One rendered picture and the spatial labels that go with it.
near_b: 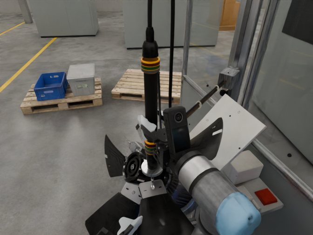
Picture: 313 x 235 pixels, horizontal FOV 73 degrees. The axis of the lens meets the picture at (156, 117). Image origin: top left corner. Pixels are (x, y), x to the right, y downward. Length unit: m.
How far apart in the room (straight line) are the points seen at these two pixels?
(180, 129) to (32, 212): 2.09
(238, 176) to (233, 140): 0.37
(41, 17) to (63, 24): 0.64
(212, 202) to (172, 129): 0.16
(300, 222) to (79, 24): 7.43
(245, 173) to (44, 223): 1.75
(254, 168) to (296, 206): 0.25
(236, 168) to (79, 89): 2.87
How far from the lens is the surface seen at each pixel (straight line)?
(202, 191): 0.41
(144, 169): 0.69
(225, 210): 0.39
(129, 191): 0.89
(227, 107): 0.98
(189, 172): 0.43
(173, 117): 0.44
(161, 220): 0.73
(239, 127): 0.91
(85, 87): 3.57
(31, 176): 2.72
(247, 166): 1.25
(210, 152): 0.61
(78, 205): 2.29
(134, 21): 6.05
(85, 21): 7.75
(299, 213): 1.32
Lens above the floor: 1.83
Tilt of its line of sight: 35 degrees down
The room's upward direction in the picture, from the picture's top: straight up
